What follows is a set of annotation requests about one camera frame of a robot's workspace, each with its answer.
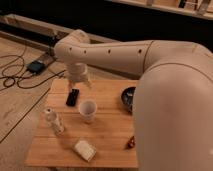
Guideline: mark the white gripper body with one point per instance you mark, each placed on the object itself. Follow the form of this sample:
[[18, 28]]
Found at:
[[77, 72]]

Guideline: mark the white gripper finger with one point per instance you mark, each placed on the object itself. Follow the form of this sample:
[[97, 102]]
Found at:
[[87, 83], [70, 85]]

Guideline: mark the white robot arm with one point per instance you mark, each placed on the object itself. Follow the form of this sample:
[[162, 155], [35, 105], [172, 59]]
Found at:
[[173, 100]]

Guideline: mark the black phone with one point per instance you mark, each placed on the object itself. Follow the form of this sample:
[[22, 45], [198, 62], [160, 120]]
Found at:
[[72, 97]]

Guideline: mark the white paper cup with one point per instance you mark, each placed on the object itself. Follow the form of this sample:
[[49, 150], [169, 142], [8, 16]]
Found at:
[[88, 109]]

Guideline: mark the blue power box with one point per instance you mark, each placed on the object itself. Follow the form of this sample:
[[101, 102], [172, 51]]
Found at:
[[35, 67]]

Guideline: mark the dark bowl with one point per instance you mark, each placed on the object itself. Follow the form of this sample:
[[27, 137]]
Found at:
[[127, 98]]

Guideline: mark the wooden table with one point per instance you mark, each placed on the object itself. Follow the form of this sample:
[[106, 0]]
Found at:
[[109, 133]]

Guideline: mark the white wrapped block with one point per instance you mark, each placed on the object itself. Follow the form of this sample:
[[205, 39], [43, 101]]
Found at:
[[85, 150]]

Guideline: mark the red snack packet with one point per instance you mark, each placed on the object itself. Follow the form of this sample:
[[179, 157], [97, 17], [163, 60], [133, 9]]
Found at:
[[131, 143]]

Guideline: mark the wooden beam frame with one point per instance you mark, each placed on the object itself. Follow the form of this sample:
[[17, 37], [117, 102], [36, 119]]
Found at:
[[53, 32]]

